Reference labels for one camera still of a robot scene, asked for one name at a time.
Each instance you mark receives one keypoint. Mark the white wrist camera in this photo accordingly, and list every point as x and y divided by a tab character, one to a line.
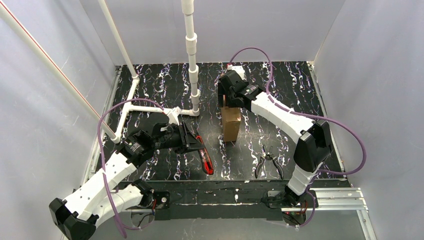
238	69
173	115

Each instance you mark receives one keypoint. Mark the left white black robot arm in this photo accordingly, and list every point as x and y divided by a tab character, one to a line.
79	214

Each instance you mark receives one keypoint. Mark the red black utility knife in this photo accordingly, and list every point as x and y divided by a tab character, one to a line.
207	165

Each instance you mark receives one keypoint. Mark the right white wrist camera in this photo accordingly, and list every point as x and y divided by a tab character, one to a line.
238	69

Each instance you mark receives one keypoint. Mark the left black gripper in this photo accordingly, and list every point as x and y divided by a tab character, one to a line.
187	138

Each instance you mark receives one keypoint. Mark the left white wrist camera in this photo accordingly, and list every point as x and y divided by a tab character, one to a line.
173	115

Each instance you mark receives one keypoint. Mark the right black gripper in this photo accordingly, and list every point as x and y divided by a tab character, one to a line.
224	88

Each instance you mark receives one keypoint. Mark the white PVC pipe frame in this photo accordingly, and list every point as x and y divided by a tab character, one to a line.
191	38

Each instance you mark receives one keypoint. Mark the brown cardboard express box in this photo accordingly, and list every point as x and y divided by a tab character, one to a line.
231	121

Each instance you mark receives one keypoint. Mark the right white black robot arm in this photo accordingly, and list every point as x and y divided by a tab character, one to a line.
312	138

